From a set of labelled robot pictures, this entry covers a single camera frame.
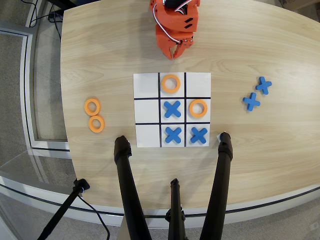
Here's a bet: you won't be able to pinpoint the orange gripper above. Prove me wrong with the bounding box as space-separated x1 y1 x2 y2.
151 4 201 60

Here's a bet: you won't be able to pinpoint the orange foam ring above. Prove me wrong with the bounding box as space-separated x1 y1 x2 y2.
88 115 106 134
84 98 102 117
188 98 209 119
161 74 182 94

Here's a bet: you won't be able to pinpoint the white tic-tac-toe board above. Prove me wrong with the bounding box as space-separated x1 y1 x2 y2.
133 72 212 148

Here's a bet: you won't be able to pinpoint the blue foam cross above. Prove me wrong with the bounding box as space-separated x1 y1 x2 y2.
163 100 182 119
255 76 273 96
164 126 183 145
190 127 209 145
242 92 261 112

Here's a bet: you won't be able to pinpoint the black furniture base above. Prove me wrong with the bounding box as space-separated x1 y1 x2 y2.
46 0 102 11

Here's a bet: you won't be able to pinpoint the thin black tripod leg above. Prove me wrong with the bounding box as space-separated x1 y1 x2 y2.
164 178 187 240

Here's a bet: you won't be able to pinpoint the black stand pole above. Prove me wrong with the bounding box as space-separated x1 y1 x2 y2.
36 178 91 240

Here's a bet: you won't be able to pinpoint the white servo cable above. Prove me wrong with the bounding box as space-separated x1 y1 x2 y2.
153 4 188 46

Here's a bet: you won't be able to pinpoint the black floor cables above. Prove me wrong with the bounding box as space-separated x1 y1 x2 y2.
24 0 64 40

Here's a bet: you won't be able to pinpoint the grey metal floor frame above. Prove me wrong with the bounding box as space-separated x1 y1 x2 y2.
0 21 71 152

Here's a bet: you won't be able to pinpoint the black cable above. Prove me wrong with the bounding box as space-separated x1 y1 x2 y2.
76 194 111 240

